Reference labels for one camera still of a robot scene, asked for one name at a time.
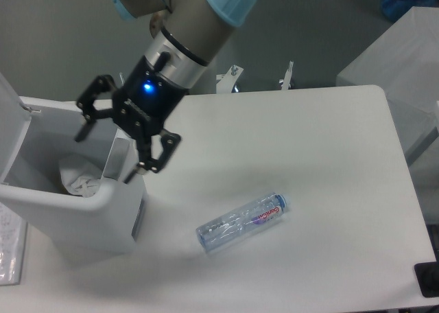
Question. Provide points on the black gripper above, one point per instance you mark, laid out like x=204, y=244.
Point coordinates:
x=141, y=107

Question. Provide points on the white plastic bag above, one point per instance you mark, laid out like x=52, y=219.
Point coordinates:
x=79, y=176

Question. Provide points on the clear plastic water bottle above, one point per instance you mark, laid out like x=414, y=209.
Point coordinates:
x=246, y=220

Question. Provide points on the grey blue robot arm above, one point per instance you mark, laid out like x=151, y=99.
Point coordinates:
x=192, y=35

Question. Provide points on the white trash can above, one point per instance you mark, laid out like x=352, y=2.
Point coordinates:
x=35, y=135

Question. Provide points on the paper sheet in sleeve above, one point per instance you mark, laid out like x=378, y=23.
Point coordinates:
x=13, y=239

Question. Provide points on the white side table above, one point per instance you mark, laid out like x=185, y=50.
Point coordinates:
x=404, y=63

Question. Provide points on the black device at edge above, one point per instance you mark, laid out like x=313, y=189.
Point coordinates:
x=427, y=276

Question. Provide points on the white pedestal foot bracket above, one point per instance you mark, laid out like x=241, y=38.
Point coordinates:
x=228, y=82

